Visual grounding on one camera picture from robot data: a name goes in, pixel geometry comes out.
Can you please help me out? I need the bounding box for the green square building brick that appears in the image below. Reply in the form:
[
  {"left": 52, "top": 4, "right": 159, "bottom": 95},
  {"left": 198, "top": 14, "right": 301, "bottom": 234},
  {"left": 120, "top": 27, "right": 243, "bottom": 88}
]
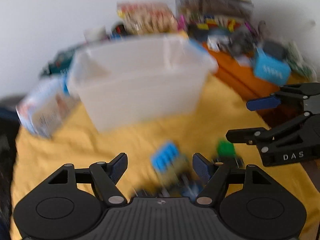
[{"left": 216, "top": 140, "right": 236, "bottom": 157}]

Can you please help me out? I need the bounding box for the large blue building brick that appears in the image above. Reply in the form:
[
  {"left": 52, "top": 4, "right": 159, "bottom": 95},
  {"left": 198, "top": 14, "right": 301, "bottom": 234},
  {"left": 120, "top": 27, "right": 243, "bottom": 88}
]
[{"left": 150, "top": 141, "right": 180, "bottom": 173}]

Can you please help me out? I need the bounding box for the orange box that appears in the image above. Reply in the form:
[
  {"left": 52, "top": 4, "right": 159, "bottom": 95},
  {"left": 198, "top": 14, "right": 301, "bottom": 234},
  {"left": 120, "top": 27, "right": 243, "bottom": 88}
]
[{"left": 202, "top": 42, "right": 279, "bottom": 101}]

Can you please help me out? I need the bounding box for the light blue carton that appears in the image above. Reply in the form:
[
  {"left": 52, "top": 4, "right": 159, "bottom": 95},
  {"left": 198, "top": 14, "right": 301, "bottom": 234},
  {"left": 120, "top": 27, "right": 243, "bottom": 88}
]
[{"left": 252, "top": 48, "right": 291, "bottom": 86}]

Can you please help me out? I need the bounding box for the yellow blanket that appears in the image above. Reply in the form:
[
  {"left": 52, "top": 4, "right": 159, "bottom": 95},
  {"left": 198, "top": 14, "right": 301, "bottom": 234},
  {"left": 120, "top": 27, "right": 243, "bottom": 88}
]
[{"left": 11, "top": 74, "right": 320, "bottom": 240}]

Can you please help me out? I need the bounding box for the baby wipes pack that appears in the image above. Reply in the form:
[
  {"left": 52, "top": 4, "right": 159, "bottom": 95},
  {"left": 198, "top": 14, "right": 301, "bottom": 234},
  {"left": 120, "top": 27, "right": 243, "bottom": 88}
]
[{"left": 16, "top": 75, "right": 78, "bottom": 138}]

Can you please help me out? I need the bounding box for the white plastic storage bin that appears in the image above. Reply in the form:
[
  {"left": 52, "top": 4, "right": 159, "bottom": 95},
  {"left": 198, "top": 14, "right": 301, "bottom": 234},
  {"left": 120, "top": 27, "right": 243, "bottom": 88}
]
[{"left": 67, "top": 35, "right": 219, "bottom": 132}]

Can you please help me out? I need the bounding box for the snack bag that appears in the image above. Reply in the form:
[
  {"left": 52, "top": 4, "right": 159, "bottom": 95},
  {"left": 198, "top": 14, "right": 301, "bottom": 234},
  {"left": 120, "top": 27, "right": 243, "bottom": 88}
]
[{"left": 117, "top": 2, "right": 178, "bottom": 35}]

